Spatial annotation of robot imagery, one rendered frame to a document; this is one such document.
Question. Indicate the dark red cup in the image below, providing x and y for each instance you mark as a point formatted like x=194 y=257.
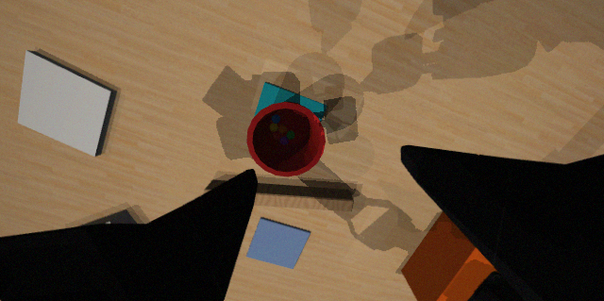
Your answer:
x=300 y=154

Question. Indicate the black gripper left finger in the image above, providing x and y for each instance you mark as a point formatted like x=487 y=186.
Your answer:
x=187 y=254

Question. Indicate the white flat rectangular block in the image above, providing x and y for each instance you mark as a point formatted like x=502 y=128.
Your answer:
x=64 y=104

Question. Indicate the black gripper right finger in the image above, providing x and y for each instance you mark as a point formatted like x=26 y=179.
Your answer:
x=540 y=224

